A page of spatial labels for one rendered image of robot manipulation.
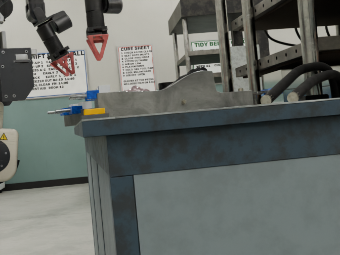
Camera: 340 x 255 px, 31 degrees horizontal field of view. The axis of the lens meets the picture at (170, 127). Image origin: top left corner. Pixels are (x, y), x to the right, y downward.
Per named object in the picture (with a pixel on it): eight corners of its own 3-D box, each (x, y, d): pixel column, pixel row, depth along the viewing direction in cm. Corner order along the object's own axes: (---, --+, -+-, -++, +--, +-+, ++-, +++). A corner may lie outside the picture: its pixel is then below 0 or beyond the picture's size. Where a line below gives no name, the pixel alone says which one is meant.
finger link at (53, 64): (74, 72, 235) (61, 50, 234) (79, 70, 229) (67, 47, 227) (58, 80, 233) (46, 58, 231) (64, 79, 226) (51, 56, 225)
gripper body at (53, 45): (62, 53, 233) (53, 36, 232) (71, 49, 224) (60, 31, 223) (48, 61, 231) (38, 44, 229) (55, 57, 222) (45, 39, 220)
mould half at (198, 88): (99, 121, 191) (95, 78, 191) (96, 123, 217) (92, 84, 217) (254, 108, 199) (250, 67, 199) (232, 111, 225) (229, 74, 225)
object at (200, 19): (197, 198, 622) (179, -6, 620) (179, 184, 775) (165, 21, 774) (288, 188, 631) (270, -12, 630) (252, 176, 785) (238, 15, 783)
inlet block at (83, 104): (57, 118, 219) (56, 103, 219) (54, 119, 224) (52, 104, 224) (92, 116, 225) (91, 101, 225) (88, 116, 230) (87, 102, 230)
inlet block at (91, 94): (70, 104, 196) (68, 87, 196) (70, 105, 201) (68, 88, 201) (111, 101, 198) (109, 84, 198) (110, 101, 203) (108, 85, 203)
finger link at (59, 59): (77, 71, 232) (64, 48, 230) (83, 69, 225) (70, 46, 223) (61, 79, 229) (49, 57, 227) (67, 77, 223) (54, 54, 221)
